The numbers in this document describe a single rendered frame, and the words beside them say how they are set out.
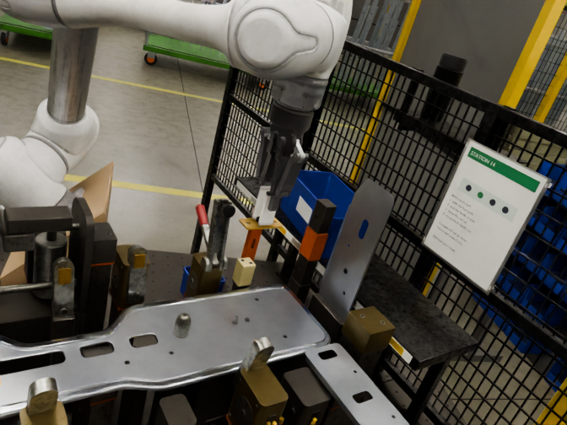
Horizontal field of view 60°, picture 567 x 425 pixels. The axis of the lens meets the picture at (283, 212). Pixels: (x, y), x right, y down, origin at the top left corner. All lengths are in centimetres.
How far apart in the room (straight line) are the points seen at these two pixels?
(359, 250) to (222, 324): 35
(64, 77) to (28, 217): 52
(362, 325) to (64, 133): 98
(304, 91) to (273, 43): 21
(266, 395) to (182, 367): 17
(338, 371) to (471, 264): 44
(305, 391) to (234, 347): 17
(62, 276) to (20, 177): 53
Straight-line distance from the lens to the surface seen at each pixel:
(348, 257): 117
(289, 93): 83
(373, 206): 110
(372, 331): 112
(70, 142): 157
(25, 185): 151
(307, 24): 65
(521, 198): 121
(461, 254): 130
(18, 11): 111
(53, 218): 100
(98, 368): 96
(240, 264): 117
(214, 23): 72
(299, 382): 105
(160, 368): 97
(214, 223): 110
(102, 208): 144
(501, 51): 276
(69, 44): 133
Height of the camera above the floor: 169
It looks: 25 degrees down
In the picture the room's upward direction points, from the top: 17 degrees clockwise
